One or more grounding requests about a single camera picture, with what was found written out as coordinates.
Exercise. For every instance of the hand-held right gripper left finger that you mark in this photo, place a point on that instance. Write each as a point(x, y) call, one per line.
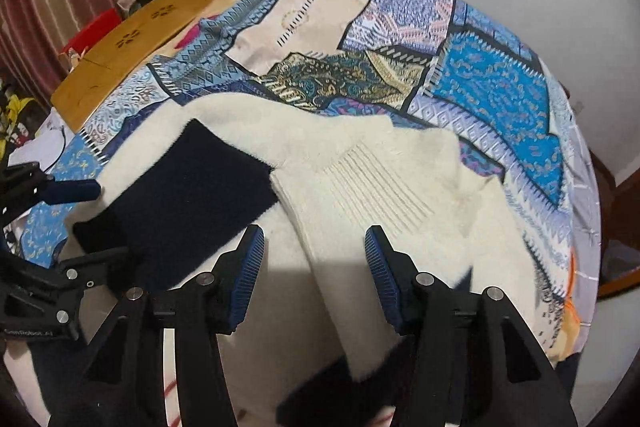
point(246, 279)

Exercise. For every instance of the grey bed sheet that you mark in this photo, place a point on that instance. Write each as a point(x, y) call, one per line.
point(582, 207)

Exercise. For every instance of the yellow and black item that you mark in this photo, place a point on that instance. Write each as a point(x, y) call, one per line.
point(15, 107)

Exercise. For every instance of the wall socket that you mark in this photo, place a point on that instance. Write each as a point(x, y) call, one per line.
point(580, 106)

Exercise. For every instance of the white and navy sweater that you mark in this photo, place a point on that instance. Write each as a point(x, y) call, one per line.
point(375, 167)

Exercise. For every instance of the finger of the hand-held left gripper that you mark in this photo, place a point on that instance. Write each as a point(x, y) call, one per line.
point(97, 267)
point(72, 191)

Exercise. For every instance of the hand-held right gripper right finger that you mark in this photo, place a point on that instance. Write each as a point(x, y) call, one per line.
point(382, 282)

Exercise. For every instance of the red plastic item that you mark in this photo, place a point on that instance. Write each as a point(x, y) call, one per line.
point(95, 29)

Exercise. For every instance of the wooden furniture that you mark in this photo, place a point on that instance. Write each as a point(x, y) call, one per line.
point(617, 227)

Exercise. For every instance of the wooden lap table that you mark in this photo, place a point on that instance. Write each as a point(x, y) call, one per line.
point(115, 57)

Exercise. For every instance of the magenta cloth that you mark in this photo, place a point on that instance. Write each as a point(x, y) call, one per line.
point(187, 37)

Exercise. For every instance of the white paper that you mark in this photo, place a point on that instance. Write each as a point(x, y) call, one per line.
point(40, 142)

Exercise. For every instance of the blue patchwork blanket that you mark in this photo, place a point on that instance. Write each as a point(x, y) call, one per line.
point(490, 97)

